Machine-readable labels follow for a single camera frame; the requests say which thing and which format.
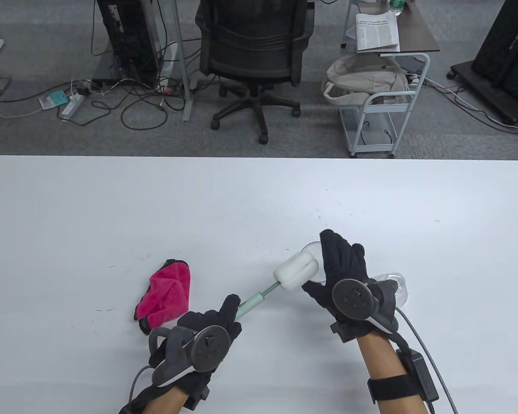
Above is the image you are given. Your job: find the person's left hand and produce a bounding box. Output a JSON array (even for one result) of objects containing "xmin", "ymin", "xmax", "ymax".
[{"xmin": 149, "ymin": 294, "xmax": 242, "ymax": 401}]

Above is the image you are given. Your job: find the person's right hand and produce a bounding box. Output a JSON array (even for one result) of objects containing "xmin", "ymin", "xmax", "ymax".
[{"xmin": 301, "ymin": 229, "xmax": 400, "ymax": 344}]

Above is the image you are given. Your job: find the clear shaker cup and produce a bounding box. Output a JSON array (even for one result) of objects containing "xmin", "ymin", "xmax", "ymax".
[{"xmin": 300, "ymin": 241, "xmax": 328, "ymax": 285}]

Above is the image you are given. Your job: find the pink microfibre cloth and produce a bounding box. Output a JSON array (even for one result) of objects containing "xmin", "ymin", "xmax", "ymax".
[{"xmin": 134, "ymin": 259, "xmax": 191, "ymax": 335}]

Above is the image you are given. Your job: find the white green cup brush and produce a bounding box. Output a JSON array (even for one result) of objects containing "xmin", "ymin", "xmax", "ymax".
[{"xmin": 235, "ymin": 251, "xmax": 319, "ymax": 322}]

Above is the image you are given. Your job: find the clear domed cup lid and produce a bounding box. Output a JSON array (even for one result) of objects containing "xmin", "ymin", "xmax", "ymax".
[{"xmin": 373, "ymin": 272, "xmax": 408, "ymax": 307}]

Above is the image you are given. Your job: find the person's left forearm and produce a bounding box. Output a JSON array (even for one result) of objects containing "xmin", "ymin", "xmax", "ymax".
[{"xmin": 145, "ymin": 384, "xmax": 188, "ymax": 414}]

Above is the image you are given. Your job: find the person's right forearm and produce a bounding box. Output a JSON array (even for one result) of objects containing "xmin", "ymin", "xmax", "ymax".
[{"xmin": 356, "ymin": 332, "xmax": 428, "ymax": 414}]

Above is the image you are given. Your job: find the grey left hand controller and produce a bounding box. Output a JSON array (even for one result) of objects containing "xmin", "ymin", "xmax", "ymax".
[{"xmin": 149, "ymin": 324, "xmax": 231, "ymax": 387}]

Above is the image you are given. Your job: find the grey hand controller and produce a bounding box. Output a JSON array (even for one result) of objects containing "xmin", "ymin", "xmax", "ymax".
[
  {"xmin": 149, "ymin": 324, "xmax": 231, "ymax": 387},
  {"xmin": 332, "ymin": 278, "xmax": 400, "ymax": 335}
]

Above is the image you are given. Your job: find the grey right hand controller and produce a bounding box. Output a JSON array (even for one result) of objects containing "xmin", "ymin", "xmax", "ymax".
[{"xmin": 332, "ymin": 278, "xmax": 400, "ymax": 335}]

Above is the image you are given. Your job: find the white metal cart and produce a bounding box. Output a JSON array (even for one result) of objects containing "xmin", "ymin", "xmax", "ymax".
[{"xmin": 339, "ymin": 53, "xmax": 431, "ymax": 159}]

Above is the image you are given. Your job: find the beige backpack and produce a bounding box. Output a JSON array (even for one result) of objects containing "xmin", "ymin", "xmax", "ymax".
[{"xmin": 322, "ymin": 54, "xmax": 411, "ymax": 106}]

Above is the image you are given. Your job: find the folded newspaper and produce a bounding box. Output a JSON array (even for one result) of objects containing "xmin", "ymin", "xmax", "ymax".
[{"xmin": 355, "ymin": 12, "xmax": 401, "ymax": 53}]

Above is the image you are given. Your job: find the black mesh office chair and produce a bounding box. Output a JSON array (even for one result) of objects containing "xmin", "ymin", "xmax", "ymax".
[{"xmin": 195, "ymin": 0, "xmax": 316, "ymax": 145}]

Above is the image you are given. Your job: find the brown side table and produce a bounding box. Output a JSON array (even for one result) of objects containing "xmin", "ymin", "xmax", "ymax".
[{"xmin": 341, "ymin": 0, "xmax": 441, "ymax": 54}]

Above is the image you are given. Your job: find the white power strip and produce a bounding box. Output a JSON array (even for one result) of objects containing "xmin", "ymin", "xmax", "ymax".
[{"xmin": 60, "ymin": 93, "xmax": 86, "ymax": 121}]

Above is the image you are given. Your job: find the black wheeled stand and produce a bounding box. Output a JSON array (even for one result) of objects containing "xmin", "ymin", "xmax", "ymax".
[{"xmin": 447, "ymin": 0, "xmax": 518, "ymax": 126}]

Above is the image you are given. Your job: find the teal flat packet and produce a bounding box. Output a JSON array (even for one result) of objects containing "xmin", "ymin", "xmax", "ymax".
[{"xmin": 39, "ymin": 91, "xmax": 67, "ymax": 110}]

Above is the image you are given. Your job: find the white metal desk leg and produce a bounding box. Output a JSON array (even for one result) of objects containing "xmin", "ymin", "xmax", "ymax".
[{"xmin": 140, "ymin": 0, "xmax": 195, "ymax": 122}]

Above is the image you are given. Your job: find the black computer tower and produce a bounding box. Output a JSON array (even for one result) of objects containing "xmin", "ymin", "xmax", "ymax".
[{"xmin": 96, "ymin": 0, "xmax": 162, "ymax": 85}]

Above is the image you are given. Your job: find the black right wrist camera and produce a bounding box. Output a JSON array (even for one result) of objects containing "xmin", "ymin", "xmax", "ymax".
[{"xmin": 330, "ymin": 323, "xmax": 359, "ymax": 344}]

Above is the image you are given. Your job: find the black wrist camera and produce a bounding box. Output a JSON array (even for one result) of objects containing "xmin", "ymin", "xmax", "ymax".
[
  {"xmin": 330, "ymin": 323, "xmax": 359, "ymax": 344},
  {"xmin": 186, "ymin": 386, "xmax": 211, "ymax": 410}
]

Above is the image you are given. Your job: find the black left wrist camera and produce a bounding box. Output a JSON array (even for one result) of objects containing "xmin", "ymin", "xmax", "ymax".
[{"xmin": 186, "ymin": 386, "xmax": 211, "ymax": 410}]

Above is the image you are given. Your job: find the grey left glove cable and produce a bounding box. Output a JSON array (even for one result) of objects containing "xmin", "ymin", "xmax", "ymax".
[{"xmin": 129, "ymin": 366, "xmax": 156, "ymax": 406}]

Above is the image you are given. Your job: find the grey glove cable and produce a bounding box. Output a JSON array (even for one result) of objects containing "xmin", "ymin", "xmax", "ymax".
[
  {"xmin": 129, "ymin": 366, "xmax": 156, "ymax": 406},
  {"xmin": 395, "ymin": 306, "xmax": 458, "ymax": 414}
]

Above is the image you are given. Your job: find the grey right glove cable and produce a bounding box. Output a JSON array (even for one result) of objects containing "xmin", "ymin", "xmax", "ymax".
[{"xmin": 395, "ymin": 306, "xmax": 458, "ymax": 414}]

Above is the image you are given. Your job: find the black left wrist strap unit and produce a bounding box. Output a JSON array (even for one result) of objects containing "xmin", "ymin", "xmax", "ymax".
[{"xmin": 119, "ymin": 386, "xmax": 156, "ymax": 414}]

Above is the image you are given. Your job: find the black wrist strap unit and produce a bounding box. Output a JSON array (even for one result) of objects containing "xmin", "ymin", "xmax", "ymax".
[
  {"xmin": 119, "ymin": 386, "xmax": 156, "ymax": 414},
  {"xmin": 367, "ymin": 347, "xmax": 440, "ymax": 404}
]

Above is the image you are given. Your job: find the black right wrist strap unit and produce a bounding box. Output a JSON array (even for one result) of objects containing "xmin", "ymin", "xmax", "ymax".
[{"xmin": 367, "ymin": 347, "xmax": 440, "ymax": 404}]

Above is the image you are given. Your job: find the white floor cable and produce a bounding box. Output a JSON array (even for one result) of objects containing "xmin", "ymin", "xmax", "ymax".
[{"xmin": 423, "ymin": 78, "xmax": 518, "ymax": 132}]

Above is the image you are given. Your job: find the black floor cable tangle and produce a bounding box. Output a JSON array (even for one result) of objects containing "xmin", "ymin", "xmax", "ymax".
[{"xmin": 91, "ymin": 73, "xmax": 186, "ymax": 131}]

